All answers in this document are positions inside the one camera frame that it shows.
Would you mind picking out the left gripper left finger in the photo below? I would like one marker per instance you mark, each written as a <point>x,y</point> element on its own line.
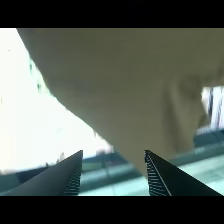
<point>56,181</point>

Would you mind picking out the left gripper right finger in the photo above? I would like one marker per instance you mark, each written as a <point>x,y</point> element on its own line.
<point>173,181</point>

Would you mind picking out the khaki garment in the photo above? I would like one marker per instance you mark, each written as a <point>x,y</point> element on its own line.
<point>133,83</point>

